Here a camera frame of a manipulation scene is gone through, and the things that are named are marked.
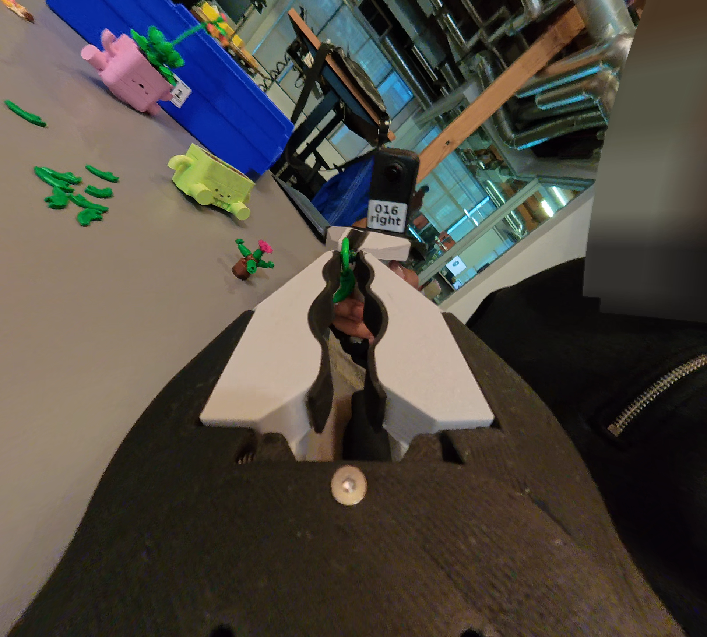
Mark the green wheel stem piece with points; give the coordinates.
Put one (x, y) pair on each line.
(343, 283)

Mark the blue plastic bin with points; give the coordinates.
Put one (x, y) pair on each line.
(221, 107)

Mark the lime green toy pot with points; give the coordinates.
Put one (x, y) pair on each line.
(215, 187)

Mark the small brown toy piece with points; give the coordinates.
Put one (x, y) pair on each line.
(16, 7)

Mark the scattered green leaf pieces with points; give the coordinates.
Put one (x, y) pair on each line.
(52, 176)

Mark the person's right hand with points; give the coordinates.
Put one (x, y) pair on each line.
(353, 316)

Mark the person's black jacket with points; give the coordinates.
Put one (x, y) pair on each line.
(607, 372)

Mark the black framed wooden desk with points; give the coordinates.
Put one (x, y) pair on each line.
(331, 73)

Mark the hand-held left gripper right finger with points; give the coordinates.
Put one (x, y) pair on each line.
(431, 366)

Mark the pink toy pot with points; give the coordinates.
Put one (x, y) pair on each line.
(127, 79)

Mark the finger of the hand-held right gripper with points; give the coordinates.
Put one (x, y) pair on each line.
(337, 238)
(386, 249)

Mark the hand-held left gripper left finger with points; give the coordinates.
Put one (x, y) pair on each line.
(259, 372)

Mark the small brick flower plant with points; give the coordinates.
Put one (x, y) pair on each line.
(251, 261)

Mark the silver ventilation ducts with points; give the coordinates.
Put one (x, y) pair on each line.
(552, 107)

